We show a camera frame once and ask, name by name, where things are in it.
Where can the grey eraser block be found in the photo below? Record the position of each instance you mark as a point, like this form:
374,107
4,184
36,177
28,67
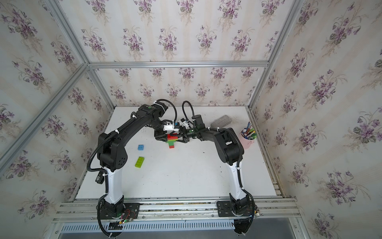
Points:
221,123

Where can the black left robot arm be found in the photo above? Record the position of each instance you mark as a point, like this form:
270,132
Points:
110,155

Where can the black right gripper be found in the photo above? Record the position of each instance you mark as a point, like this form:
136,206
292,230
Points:
183,132

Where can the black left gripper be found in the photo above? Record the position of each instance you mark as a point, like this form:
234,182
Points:
161,136

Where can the aluminium mounting rail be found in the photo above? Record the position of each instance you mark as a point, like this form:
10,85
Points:
169,209

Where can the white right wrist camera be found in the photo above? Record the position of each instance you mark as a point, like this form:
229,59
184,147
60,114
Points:
186,123

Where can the white slotted cable duct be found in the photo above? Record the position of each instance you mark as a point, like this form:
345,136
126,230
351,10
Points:
149,226

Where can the red long lego brick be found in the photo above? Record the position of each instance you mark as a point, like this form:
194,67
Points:
171,138

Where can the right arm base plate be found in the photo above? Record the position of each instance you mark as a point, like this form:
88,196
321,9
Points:
240,208

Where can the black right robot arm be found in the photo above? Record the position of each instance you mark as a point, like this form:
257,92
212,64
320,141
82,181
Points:
230,152

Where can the colourful pens bundle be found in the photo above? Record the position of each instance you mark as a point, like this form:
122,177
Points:
249,132

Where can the pink pen cup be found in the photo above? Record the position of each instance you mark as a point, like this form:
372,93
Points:
246,143

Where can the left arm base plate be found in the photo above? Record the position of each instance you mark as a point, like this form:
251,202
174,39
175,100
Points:
128,211

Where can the aluminium frame profiles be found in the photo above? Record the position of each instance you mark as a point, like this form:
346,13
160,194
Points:
88,67

